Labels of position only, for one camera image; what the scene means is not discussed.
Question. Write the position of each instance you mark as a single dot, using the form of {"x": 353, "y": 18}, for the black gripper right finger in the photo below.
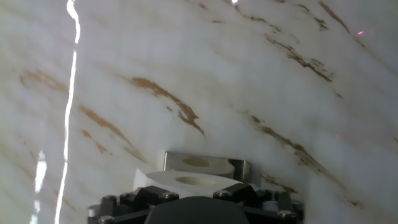
{"x": 245, "y": 193}

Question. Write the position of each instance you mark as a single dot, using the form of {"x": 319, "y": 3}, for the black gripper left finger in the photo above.
{"x": 146, "y": 196}

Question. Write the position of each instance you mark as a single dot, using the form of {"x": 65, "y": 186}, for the white toilet paper roll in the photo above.
{"x": 192, "y": 180}

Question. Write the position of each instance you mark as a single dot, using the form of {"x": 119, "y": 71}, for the chrome paper roll shelf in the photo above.
{"x": 211, "y": 165}

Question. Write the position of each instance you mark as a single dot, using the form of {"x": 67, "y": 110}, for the marble pattern mat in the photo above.
{"x": 248, "y": 77}

